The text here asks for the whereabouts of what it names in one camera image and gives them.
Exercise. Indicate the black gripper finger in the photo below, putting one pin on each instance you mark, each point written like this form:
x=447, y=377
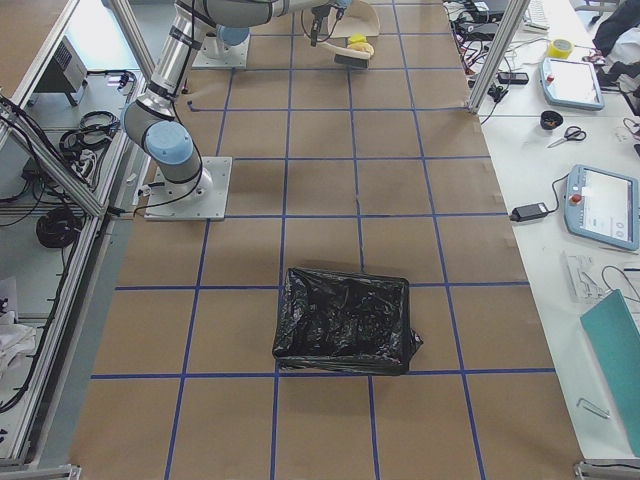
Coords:
x=315, y=28

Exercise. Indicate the beige dustpan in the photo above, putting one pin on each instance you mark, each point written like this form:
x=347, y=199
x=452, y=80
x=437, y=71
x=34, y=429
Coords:
x=358, y=18

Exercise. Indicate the beige hand brush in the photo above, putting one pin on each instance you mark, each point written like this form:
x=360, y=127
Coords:
x=345, y=56

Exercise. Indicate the orange bread trash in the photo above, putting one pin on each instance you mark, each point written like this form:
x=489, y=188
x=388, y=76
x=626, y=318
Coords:
x=364, y=47

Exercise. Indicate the yellow sponge trash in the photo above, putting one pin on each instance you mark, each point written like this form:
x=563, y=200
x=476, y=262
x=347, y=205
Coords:
x=356, y=38

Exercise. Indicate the black lined trash bin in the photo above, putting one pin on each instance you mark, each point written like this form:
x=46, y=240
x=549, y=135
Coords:
x=345, y=322

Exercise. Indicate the yellow tape roll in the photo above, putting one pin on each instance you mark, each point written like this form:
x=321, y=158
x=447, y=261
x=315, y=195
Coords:
x=560, y=49

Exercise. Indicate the small black bowl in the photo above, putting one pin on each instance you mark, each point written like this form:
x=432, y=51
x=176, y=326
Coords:
x=550, y=120

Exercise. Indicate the grey control box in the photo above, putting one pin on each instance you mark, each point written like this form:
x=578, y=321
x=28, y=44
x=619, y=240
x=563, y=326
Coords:
x=65, y=73

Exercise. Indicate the upper teach pendant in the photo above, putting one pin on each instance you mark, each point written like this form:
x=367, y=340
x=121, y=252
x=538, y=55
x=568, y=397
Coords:
x=572, y=84

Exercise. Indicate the teach pendant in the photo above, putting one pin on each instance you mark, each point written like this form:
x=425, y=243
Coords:
x=603, y=206
x=572, y=84

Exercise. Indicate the black scissors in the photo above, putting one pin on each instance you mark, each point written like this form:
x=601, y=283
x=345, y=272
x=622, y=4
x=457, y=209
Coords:
x=572, y=134

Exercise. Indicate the black power adapter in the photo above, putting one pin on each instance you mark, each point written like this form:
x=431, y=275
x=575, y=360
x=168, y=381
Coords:
x=529, y=212

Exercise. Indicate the lower teach pendant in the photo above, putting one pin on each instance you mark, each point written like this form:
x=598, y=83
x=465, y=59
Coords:
x=603, y=206

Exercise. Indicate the teal folder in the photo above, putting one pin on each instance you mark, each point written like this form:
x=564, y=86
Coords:
x=614, y=338

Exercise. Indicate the metal allen key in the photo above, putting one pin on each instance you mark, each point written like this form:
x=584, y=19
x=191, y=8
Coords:
x=593, y=408

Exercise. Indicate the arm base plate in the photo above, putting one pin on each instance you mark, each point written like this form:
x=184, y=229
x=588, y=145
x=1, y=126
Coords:
x=203, y=198
x=235, y=59

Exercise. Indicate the aluminium frame post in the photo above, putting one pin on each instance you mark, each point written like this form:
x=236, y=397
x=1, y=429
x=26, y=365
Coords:
x=504, y=35

